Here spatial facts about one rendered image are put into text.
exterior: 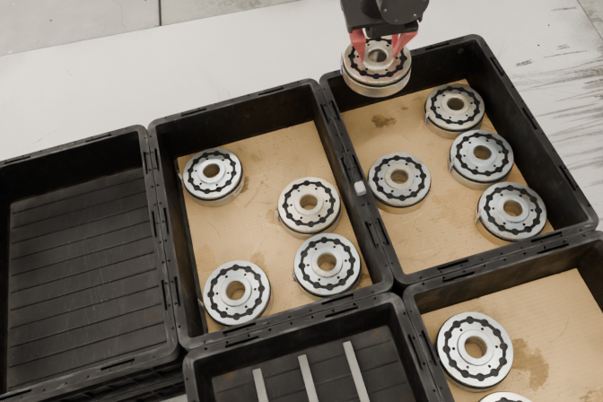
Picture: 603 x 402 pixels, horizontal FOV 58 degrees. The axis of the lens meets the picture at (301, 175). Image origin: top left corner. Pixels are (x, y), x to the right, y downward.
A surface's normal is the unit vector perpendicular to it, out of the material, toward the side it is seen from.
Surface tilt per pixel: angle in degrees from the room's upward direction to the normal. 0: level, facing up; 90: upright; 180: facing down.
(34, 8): 0
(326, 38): 0
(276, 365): 0
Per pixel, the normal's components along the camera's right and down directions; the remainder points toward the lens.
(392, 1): 0.16, 0.83
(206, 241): -0.09, -0.52
